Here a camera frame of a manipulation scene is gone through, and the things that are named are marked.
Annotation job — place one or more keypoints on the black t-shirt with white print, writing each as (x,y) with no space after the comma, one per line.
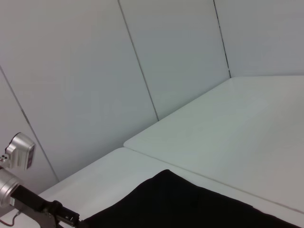
(190,204)

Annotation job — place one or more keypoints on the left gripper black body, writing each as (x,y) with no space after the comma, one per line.
(33,204)

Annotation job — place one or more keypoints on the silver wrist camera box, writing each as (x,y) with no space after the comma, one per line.
(21,150)

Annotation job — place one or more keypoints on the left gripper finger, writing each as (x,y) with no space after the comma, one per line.
(69,212)
(71,224)

